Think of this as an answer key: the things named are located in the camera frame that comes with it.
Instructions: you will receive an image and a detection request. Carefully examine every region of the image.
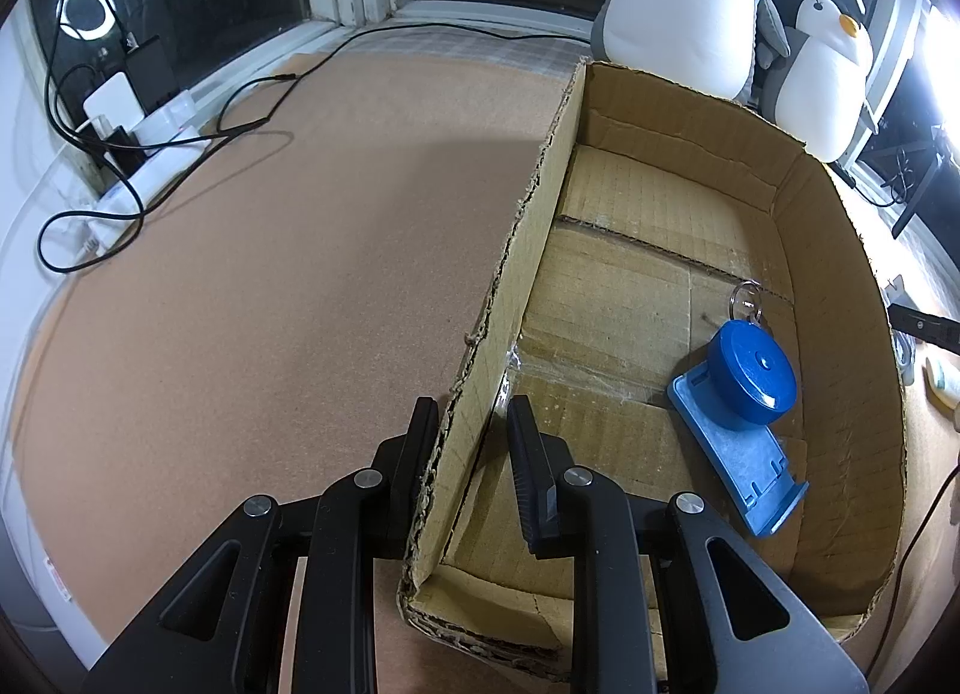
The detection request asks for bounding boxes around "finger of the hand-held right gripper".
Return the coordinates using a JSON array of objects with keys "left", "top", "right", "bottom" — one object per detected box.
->
[{"left": 889, "top": 301, "right": 960, "bottom": 357}]

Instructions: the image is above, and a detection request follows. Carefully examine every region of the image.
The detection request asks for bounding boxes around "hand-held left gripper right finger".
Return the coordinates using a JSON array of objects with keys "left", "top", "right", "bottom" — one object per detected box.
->
[{"left": 505, "top": 395, "right": 872, "bottom": 694}]

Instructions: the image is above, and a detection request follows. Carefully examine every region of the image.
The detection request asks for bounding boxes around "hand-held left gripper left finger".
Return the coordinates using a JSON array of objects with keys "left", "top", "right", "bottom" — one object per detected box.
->
[{"left": 82, "top": 397, "right": 440, "bottom": 694}]

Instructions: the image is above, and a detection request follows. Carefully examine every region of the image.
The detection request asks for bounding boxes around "white bottle blue cap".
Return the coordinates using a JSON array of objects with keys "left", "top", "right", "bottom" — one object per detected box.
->
[{"left": 924, "top": 356, "right": 960, "bottom": 411}]

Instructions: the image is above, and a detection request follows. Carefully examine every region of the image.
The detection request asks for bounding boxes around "blue round tape measure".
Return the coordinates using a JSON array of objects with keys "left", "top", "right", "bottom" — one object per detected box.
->
[{"left": 709, "top": 279, "right": 798, "bottom": 432}]

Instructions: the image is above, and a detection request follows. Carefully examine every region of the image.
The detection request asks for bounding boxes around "cardboard box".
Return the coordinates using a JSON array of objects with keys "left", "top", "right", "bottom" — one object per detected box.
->
[{"left": 397, "top": 59, "right": 912, "bottom": 684}]

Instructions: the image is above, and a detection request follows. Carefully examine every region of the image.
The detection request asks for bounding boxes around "blue phone stand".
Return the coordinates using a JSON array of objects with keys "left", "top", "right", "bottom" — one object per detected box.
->
[{"left": 667, "top": 356, "right": 811, "bottom": 537}]

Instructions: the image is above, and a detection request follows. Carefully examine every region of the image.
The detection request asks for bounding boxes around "small penguin plush toy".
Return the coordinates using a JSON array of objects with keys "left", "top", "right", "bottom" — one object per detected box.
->
[{"left": 761, "top": 0, "right": 878, "bottom": 164}]

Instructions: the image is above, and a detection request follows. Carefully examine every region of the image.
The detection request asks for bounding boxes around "large penguin plush toy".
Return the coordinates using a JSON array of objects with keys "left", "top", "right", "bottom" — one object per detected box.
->
[{"left": 589, "top": 0, "right": 792, "bottom": 102}]

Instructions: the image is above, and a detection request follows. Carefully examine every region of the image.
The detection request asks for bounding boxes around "white power strip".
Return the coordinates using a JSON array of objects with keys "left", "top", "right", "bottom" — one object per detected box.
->
[{"left": 75, "top": 89, "right": 212, "bottom": 261}]

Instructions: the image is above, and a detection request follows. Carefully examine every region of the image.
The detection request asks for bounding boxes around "checkered white mat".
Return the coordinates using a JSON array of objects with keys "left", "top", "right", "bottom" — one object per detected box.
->
[{"left": 341, "top": 25, "right": 597, "bottom": 78}]

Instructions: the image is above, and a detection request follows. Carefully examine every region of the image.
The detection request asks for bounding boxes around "black plug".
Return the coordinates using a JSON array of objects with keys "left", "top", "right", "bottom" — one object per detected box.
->
[{"left": 97, "top": 125, "right": 145, "bottom": 156}]

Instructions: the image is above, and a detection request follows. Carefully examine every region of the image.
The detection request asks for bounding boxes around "black power adapter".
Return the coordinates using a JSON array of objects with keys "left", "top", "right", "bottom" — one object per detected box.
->
[{"left": 124, "top": 35, "right": 181, "bottom": 106}]

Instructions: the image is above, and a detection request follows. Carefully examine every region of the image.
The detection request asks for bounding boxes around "black ring light cable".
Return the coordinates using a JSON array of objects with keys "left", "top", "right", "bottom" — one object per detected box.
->
[{"left": 836, "top": 164, "right": 905, "bottom": 209}]

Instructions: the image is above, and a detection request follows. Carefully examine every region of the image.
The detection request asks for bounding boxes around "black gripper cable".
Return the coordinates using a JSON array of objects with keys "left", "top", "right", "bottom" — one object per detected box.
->
[{"left": 866, "top": 461, "right": 960, "bottom": 674}]

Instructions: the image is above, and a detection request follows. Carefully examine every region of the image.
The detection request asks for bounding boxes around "looped black cable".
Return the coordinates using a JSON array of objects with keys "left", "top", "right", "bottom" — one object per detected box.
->
[{"left": 37, "top": 130, "right": 295, "bottom": 276}]

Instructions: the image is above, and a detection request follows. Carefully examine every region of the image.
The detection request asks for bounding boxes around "long black cable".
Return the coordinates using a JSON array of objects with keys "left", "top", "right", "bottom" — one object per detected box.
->
[{"left": 217, "top": 25, "right": 593, "bottom": 134}]

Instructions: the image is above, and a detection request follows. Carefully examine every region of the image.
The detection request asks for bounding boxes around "white plugged wall charger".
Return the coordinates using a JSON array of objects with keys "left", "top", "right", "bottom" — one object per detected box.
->
[{"left": 82, "top": 73, "right": 148, "bottom": 134}]

